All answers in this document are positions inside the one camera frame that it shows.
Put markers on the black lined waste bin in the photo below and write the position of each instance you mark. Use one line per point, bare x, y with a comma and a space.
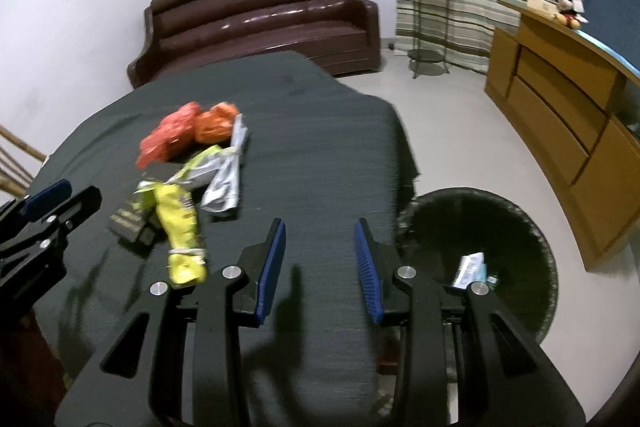
500, 232

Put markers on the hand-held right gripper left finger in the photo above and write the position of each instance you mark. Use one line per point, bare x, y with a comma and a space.
272, 267

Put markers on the dark grey tablecloth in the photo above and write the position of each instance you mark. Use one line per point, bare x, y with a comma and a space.
310, 132

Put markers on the mouse plush toy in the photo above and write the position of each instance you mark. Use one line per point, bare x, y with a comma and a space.
567, 12

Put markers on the dark cigarette box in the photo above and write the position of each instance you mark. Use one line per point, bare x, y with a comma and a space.
131, 223

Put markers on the brown wooden stool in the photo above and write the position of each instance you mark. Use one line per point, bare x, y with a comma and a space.
387, 357

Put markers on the red plastic bag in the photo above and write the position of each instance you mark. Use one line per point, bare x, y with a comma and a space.
170, 134

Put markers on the orange plastic bag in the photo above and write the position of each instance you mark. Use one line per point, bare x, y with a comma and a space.
215, 124

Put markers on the teal and white wrapper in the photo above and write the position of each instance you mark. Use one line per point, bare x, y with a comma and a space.
470, 269

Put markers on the beige flat box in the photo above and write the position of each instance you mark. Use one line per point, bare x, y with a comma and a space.
540, 4

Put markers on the brown leather sofa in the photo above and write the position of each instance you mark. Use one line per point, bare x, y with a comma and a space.
260, 17

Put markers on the bamboo frame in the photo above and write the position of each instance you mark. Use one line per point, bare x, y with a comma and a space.
20, 144

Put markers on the yellow snack wrapper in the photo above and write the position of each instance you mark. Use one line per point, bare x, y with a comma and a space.
180, 227

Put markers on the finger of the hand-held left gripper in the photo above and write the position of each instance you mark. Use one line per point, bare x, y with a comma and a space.
75, 207
47, 194

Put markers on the silver foil wrapper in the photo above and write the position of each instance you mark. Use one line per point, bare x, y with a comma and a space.
222, 187

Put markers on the wooden cabinet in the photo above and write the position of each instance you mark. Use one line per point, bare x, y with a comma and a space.
550, 107

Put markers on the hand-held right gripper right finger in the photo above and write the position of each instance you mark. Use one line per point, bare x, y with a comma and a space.
367, 272

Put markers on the black metal plant stand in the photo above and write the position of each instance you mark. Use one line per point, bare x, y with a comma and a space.
427, 56

